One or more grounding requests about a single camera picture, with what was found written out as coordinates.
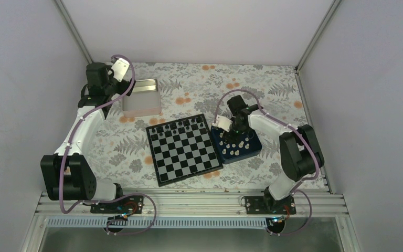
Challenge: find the dark blue tin box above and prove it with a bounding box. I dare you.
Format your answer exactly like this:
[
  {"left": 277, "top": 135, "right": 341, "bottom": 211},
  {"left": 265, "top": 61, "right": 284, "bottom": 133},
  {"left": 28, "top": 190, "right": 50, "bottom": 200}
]
[{"left": 210, "top": 127, "right": 262, "bottom": 164}]

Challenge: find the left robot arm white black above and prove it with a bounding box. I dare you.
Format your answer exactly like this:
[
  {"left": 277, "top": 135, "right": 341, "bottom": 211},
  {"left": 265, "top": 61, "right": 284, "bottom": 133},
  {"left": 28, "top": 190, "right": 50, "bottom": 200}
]
[{"left": 40, "top": 59, "right": 130, "bottom": 213}]

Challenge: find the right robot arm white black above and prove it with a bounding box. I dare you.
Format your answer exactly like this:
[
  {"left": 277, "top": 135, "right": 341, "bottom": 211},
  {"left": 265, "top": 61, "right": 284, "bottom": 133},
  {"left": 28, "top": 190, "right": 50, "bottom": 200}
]
[{"left": 224, "top": 96, "right": 324, "bottom": 214}]

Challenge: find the black grey chess board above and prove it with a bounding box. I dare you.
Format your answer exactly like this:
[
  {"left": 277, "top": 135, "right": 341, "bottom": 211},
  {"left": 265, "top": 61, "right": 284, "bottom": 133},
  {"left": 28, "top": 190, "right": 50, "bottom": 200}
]
[{"left": 145, "top": 114, "right": 223, "bottom": 187}]

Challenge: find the silver metal tin tray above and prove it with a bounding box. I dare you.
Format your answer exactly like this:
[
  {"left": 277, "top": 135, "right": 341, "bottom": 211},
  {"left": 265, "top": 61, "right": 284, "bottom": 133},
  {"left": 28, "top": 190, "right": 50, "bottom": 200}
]
[{"left": 121, "top": 79, "right": 162, "bottom": 118}]

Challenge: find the floral patterned table mat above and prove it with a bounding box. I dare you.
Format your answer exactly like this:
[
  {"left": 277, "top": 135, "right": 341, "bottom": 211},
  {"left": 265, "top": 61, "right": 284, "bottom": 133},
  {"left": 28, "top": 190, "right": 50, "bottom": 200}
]
[{"left": 86, "top": 63, "right": 307, "bottom": 188}]

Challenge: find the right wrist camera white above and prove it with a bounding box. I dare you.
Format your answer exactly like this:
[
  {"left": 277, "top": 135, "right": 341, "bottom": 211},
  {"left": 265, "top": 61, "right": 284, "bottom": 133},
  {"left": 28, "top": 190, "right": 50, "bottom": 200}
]
[{"left": 212, "top": 115, "right": 232, "bottom": 132}]

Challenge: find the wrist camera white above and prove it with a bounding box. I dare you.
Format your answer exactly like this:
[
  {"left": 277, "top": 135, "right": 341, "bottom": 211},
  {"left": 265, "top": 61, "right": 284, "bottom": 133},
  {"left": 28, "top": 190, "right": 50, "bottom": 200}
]
[
  {"left": 111, "top": 58, "right": 130, "bottom": 82},
  {"left": 212, "top": 115, "right": 232, "bottom": 132}
]

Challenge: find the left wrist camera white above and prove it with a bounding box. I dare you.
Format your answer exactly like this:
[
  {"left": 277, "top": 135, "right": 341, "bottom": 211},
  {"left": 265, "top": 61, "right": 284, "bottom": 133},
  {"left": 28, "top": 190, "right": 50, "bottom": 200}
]
[{"left": 111, "top": 58, "right": 130, "bottom": 82}]

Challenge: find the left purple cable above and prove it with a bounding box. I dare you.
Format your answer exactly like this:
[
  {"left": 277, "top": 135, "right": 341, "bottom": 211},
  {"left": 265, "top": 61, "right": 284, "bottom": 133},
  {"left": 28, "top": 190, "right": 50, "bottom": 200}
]
[{"left": 58, "top": 54, "right": 157, "bottom": 236}]

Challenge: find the purple cable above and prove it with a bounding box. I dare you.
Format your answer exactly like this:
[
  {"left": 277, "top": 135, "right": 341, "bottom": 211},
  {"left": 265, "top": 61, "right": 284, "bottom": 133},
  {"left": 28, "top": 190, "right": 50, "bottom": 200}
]
[
  {"left": 215, "top": 89, "right": 322, "bottom": 236},
  {"left": 58, "top": 54, "right": 157, "bottom": 236}
]

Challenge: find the aluminium corner post left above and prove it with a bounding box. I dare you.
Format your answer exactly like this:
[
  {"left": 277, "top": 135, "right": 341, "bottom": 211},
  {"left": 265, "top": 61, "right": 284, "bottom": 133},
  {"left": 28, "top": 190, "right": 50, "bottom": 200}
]
[{"left": 53, "top": 0, "right": 93, "bottom": 63}]

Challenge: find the aluminium corner post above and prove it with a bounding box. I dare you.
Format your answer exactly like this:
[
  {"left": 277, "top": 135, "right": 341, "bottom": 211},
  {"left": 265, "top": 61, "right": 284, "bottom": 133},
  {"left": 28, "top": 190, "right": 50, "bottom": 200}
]
[
  {"left": 53, "top": 0, "right": 93, "bottom": 63},
  {"left": 296, "top": 0, "right": 342, "bottom": 75}
]

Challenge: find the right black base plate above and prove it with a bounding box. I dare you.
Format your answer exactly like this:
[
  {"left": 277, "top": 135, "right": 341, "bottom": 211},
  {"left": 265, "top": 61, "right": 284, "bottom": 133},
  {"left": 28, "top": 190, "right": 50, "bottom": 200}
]
[{"left": 241, "top": 196, "right": 296, "bottom": 215}]

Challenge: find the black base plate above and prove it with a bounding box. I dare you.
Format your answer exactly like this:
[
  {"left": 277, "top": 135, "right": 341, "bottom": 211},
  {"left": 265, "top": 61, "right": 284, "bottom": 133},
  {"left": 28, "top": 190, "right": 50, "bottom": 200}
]
[
  {"left": 241, "top": 196, "right": 296, "bottom": 215},
  {"left": 90, "top": 195, "right": 144, "bottom": 215}
]

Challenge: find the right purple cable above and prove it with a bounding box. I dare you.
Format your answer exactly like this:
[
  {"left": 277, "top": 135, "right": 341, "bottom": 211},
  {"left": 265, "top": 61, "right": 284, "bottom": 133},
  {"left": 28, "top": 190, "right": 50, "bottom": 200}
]
[{"left": 215, "top": 89, "right": 322, "bottom": 236}]

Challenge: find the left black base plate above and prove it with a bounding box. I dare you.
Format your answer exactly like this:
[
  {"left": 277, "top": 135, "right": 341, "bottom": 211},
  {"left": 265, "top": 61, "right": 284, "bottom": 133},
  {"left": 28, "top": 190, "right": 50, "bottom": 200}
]
[{"left": 90, "top": 195, "right": 144, "bottom": 215}]

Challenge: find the aluminium rail frame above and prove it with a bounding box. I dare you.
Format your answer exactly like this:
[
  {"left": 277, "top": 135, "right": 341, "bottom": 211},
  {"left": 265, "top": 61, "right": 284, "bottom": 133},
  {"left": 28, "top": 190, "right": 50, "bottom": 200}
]
[{"left": 34, "top": 189, "right": 349, "bottom": 218}]

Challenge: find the aluminium corner post right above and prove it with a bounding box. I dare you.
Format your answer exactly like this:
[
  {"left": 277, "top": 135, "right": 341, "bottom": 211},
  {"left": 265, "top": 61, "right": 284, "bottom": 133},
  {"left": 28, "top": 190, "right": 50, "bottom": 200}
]
[{"left": 296, "top": 0, "right": 342, "bottom": 75}]

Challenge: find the grey slotted cable duct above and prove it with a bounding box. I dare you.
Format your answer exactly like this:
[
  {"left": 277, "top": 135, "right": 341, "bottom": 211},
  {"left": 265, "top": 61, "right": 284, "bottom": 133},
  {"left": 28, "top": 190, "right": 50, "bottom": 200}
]
[{"left": 46, "top": 216, "right": 267, "bottom": 229}]

